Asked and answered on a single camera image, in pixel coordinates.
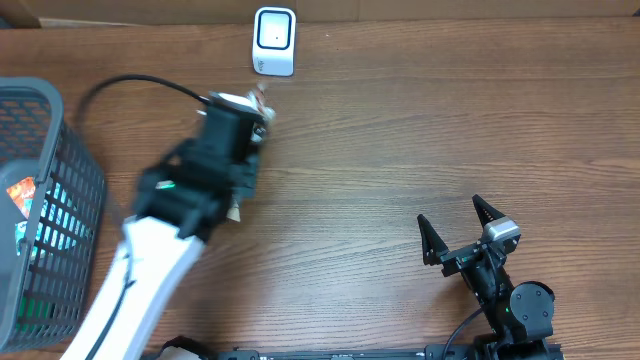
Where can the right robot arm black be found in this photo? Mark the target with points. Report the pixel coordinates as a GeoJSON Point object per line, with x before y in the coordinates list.
{"type": "Point", "coordinates": [511, 322]}

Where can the teal tissue pack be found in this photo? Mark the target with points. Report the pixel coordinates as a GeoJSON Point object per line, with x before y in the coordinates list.
{"type": "Point", "coordinates": [59, 217]}

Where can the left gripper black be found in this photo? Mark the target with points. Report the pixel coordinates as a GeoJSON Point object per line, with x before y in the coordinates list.
{"type": "Point", "coordinates": [249, 175]}

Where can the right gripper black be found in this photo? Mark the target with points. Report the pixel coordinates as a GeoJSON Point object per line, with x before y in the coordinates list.
{"type": "Point", "coordinates": [458, 259]}

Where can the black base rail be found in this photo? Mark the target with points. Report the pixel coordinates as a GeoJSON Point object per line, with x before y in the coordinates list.
{"type": "Point", "coordinates": [185, 348]}

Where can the white barcode scanner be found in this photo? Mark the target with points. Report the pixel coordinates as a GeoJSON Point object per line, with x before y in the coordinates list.
{"type": "Point", "coordinates": [274, 37]}

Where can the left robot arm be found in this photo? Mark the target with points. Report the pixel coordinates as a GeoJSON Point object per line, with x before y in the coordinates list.
{"type": "Point", "coordinates": [180, 200]}

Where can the brown clear snack bag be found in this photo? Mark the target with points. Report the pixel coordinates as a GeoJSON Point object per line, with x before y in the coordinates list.
{"type": "Point", "coordinates": [225, 202]}

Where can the orange snack packet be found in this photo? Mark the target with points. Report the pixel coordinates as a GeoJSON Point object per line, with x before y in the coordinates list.
{"type": "Point", "coordinates": [22, 194]}

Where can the grey plastic mesh basket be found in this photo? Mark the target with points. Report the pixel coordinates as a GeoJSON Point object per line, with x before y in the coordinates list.
{"type": "Point", "coordinates": [52, 199]}

